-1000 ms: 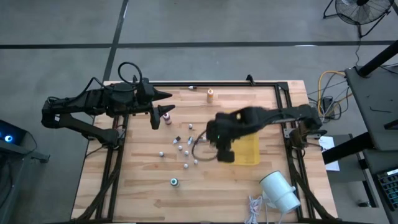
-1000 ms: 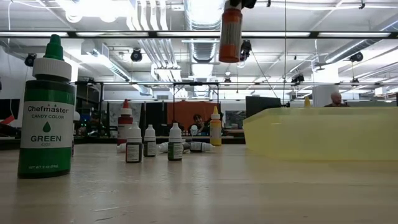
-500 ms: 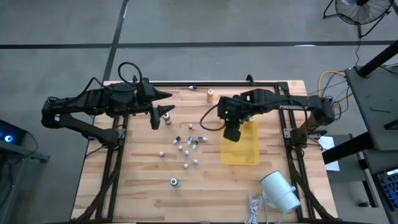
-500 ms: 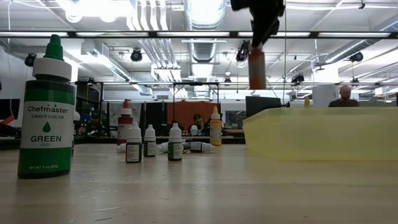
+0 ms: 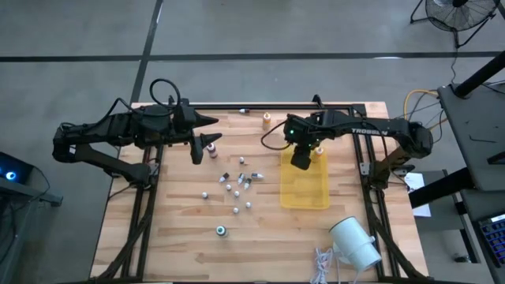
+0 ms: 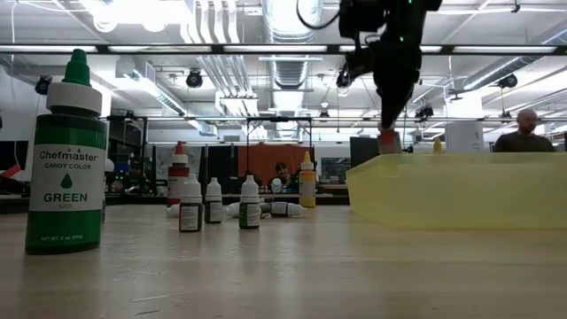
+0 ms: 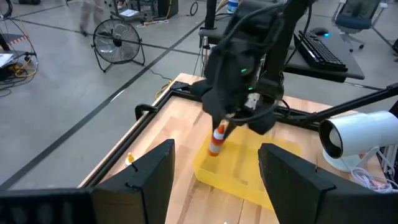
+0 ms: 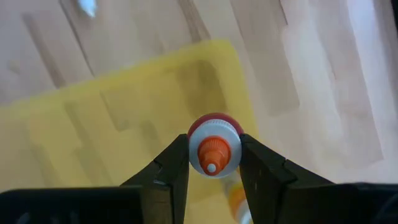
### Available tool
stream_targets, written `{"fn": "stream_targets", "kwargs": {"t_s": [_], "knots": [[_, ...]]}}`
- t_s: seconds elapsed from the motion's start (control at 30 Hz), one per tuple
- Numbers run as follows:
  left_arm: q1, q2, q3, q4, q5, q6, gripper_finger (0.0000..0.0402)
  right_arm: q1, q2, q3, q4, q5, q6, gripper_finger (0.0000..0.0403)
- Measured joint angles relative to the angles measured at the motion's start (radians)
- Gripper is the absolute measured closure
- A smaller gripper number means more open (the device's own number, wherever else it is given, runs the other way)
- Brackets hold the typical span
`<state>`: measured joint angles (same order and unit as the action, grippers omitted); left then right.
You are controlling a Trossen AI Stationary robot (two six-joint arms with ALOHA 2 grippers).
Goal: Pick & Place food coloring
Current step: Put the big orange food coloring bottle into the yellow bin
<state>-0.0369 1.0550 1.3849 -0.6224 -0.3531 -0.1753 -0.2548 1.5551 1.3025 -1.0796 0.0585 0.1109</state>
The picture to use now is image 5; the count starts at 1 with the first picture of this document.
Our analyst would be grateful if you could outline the dark metal stand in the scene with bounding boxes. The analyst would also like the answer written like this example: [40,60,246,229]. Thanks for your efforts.
[0,177,64,284]

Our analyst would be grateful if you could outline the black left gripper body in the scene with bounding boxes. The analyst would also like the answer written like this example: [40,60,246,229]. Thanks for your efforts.
[173,103,203,139]

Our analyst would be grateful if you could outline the black aluminium table frame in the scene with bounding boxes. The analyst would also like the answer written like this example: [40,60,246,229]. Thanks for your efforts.
[90,101,427,284]

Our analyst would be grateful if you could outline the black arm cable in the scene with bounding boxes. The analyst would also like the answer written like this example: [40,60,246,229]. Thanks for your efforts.
[148,77,183,118]
[260,121,293,151]

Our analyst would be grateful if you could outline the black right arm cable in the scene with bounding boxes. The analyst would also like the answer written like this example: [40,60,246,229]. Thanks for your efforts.
[260,121,293,151]

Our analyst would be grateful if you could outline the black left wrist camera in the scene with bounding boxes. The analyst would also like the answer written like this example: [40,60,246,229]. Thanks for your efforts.
[190,136,205,166]

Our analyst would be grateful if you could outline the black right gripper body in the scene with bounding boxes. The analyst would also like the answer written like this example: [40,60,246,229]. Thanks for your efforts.
[294,133,323,151]

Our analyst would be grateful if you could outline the white coiled cable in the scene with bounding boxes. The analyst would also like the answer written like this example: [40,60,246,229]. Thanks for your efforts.
[309,246,344,284]

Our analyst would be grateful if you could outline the keyboard with coloured keys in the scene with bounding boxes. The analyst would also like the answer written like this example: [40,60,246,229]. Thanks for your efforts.
[477,212,505,267]

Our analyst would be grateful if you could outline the grey cart top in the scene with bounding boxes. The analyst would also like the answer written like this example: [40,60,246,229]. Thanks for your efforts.
[436,80,505,192]

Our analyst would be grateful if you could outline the white cylindrical lamp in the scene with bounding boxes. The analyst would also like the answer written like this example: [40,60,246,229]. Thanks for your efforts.
[328,215,383,273]

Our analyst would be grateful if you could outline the black floor fan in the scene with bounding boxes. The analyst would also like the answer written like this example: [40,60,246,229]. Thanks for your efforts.
[409,0,501,49]

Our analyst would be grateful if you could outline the computer with blue light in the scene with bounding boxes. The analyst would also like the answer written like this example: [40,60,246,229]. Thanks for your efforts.
[0,151,35,185]

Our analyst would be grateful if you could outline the yellow cable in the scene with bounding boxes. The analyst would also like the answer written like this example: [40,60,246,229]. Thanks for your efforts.
[402,88,440,119]

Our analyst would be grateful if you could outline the black cart beam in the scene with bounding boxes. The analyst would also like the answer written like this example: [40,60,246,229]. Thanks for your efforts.
[408,167,474,209]

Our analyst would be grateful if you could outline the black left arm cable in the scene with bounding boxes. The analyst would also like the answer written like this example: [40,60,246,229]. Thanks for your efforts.
[148,77,183,118]

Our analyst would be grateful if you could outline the black pole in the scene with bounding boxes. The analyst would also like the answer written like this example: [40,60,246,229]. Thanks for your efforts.
[453,50,505,99]

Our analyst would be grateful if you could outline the white paper sheet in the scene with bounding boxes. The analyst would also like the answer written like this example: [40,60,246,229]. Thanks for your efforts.
[404,172,432,219]

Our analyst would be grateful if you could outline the yellow translucent plastic bin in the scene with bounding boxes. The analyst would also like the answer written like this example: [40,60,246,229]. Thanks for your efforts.
[279,146,331,211]

